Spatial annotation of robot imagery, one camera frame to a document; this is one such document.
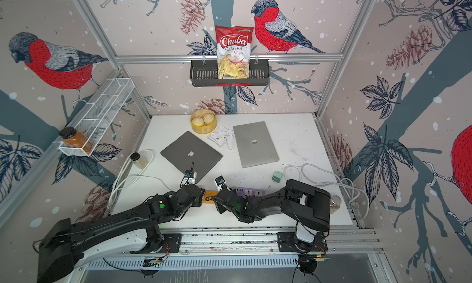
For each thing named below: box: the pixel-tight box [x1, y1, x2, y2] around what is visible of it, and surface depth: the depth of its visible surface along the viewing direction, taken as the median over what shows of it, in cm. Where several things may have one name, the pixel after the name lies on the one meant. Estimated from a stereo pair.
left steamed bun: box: [192, 116, 205, 127], surface depth 113 cm
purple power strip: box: [231, 186, 267, 199], surface depth 87 cm
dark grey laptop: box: [160, 131, 224, 176], surface depth 106 cm
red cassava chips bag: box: [215, 25, 254, 80], surface depth 87 cm
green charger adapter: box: [271, 171, 284, 183], surface depth 92 cm
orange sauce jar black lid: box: [59, 126, 95, 152], surface depth 63 cm
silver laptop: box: [232, 121, 280, 168], surface depth 109 cm
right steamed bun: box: [203, 113, 215, 125], surface depth 115 cm
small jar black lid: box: [130, 151, 148, 170], surface depth 92 cm
